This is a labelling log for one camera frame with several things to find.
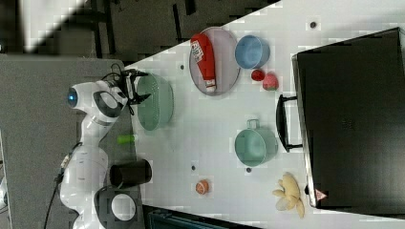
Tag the pink toy strawberry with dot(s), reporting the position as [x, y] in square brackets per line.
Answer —
[270, 82]

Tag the green plastic strainer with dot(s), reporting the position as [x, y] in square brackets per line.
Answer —
[157, 109]

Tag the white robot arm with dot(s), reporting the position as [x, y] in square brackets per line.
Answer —
[83, 187]

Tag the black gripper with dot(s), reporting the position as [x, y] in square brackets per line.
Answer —
[126, 83]

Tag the red toy tomato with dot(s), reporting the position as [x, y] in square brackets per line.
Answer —
[257, 75]

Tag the black toaster oven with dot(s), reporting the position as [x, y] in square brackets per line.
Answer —
[350, 98]

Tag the grey round plate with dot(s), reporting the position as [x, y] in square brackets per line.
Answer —
[226, 68]

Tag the green mug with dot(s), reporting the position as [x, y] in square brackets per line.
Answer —
[256, 144]

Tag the blue bowl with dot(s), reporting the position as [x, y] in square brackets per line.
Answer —
[252, 52]

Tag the black cylinder mount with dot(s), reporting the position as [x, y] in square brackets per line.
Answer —
[131, 174]

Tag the green clamp handle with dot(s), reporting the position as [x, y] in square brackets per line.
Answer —
[125, 139]

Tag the orange slice toy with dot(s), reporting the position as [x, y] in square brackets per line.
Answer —
[202, 187]

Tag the red ketchup bottle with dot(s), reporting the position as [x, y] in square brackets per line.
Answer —
[203, 54]

